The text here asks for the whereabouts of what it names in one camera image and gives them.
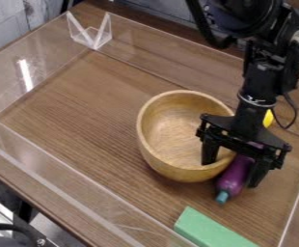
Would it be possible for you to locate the green foam block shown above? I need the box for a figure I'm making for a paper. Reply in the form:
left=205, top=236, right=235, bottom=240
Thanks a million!
left=174, top=206, right=259, bottom=247

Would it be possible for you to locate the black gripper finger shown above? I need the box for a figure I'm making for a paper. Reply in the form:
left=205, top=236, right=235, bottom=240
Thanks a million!
left=247, top=158, right=271, bottom=188
left=202, top=138, right=221, bottom=165

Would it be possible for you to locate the clear acrylic corner bracket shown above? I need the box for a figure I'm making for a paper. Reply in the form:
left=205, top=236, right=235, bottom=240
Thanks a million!
left=66, top=12, right=113, bottom=50

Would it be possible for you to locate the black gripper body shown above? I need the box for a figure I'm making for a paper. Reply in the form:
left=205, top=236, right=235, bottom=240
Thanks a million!
left=197, top=113, right=293, bottom=170

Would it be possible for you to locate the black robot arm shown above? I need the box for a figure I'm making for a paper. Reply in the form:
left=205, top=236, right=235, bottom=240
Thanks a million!
left=186, top=0, right=299, bottom=187

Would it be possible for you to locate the black cable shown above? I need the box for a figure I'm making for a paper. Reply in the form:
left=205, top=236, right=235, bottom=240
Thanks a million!
left=0, top=221, right=38, bottom=247

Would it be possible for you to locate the clear acrylic tray wall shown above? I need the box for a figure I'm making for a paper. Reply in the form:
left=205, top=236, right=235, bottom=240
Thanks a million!
left=0, top=122, right=197, bottom=247

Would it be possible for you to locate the purple toy eggplant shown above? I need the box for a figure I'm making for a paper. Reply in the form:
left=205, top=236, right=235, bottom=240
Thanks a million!
left=215, top=154, right=254, bottom=205

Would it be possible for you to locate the yellow toy lemon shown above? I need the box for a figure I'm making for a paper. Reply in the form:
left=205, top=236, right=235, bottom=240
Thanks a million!
left=263, top=109, right=275, bottom=128

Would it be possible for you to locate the brown wooden bowl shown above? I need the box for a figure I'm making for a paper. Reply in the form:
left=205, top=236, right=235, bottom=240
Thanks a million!
left=135, top=90, right=235, bottom=182

